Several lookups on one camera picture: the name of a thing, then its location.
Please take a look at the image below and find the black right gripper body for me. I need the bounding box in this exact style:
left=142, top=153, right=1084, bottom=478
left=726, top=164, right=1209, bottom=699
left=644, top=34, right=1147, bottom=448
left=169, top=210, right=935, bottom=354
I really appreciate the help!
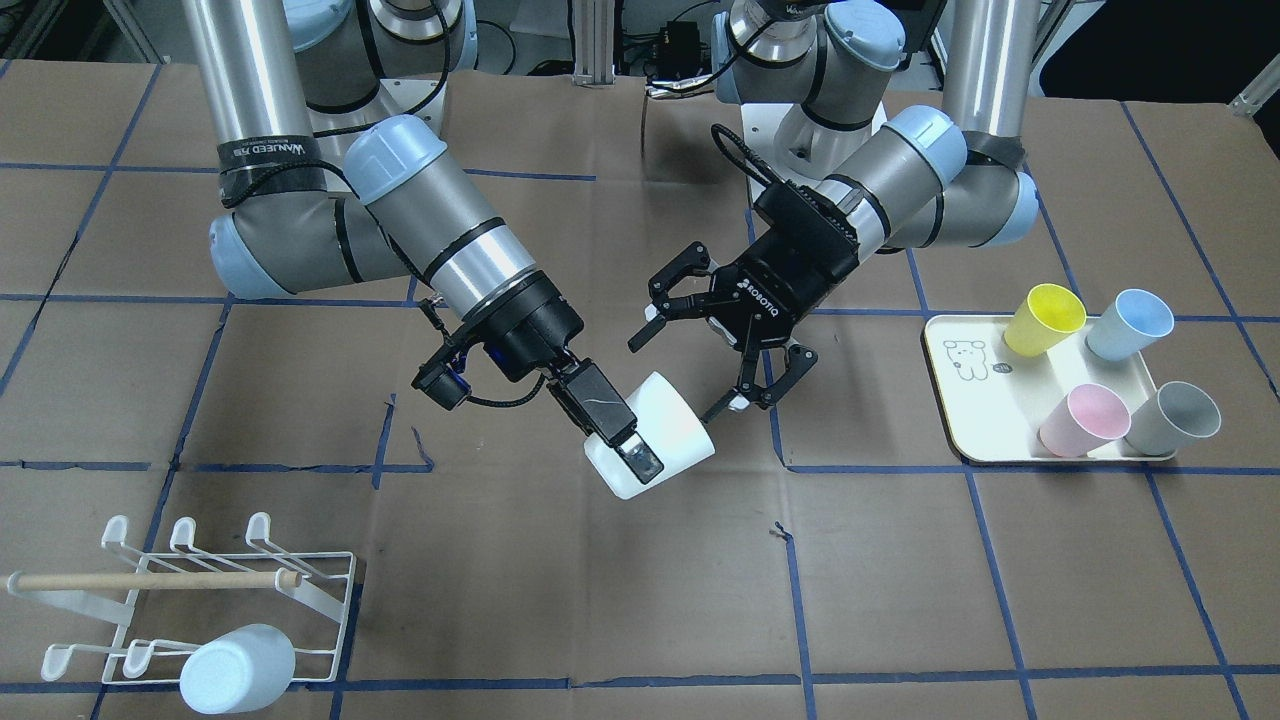
left=425, top=270, right=584, bottom=407

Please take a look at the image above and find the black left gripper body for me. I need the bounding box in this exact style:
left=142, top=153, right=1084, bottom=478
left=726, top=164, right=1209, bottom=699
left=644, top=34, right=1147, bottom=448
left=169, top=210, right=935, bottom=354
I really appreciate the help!
left=707, top=181, right=860, bottom=351

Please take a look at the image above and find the cream plastic cup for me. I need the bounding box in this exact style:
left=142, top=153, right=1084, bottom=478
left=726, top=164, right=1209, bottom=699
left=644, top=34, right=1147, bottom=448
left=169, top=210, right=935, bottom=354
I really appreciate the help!
left=584, top=372, right=716, bottom=500

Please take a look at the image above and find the light blue plastic cup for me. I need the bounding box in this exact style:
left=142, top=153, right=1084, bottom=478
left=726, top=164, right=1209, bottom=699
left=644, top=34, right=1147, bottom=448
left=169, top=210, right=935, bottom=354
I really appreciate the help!
left=179, top=624, right=296, bottom=714

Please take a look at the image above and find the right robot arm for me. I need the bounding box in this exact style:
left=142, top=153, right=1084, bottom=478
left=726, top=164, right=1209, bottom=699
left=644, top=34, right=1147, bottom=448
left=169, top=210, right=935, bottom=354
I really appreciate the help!
left=184, top=1, right=677, bottom=489

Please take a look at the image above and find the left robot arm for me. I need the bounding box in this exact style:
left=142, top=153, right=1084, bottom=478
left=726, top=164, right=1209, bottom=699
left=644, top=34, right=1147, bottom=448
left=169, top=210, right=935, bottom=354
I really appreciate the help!
left=628, top=1, right=1041, bottom=421

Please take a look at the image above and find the yellow plastic cup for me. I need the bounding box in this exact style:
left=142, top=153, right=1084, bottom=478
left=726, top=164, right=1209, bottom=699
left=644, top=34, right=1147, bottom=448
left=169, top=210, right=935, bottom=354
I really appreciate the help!
left=1004, top=283, right=1087, bottom=357

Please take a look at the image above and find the pink plastic cup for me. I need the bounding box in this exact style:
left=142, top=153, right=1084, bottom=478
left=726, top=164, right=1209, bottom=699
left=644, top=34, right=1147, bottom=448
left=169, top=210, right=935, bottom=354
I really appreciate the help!
left=1038, top=383, right=1132, bottom=457

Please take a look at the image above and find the grey plastic cup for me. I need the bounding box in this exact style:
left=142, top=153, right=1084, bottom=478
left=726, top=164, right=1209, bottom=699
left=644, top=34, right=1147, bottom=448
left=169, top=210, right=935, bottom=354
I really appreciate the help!
left=1125, top=380, right=1222, bottom=456

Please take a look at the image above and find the cream serving tray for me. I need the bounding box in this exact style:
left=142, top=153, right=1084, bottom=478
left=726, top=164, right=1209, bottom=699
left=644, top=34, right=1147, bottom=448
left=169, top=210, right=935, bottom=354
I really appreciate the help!
left=923, top=314, right=1157, bottom=464

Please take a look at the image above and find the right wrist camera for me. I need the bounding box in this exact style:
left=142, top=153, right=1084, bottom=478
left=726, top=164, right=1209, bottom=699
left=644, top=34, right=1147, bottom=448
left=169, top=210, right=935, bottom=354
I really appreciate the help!
left=411, top=363, right=472, bottom=411

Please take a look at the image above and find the aluminium frame post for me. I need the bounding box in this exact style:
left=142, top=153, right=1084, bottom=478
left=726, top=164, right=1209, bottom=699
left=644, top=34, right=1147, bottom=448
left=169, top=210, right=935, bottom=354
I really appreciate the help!
left=570, top=0, right=620, bottom=87

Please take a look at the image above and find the white wire cup rack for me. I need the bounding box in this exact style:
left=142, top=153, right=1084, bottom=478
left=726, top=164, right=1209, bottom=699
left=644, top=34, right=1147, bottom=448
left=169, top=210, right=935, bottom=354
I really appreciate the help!
left=6, top=512, right=362, bottom=685

